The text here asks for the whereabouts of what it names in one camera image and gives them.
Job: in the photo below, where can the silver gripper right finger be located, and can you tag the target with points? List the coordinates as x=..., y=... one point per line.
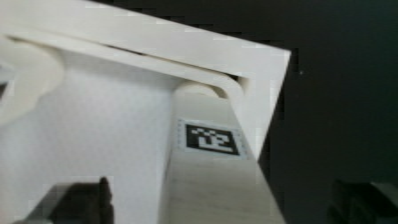
x=363, y=203

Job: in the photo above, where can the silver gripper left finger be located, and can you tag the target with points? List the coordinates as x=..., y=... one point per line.
x=75, y=204

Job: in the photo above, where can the white desk top tray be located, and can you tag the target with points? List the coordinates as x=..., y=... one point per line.
x=94, y=61

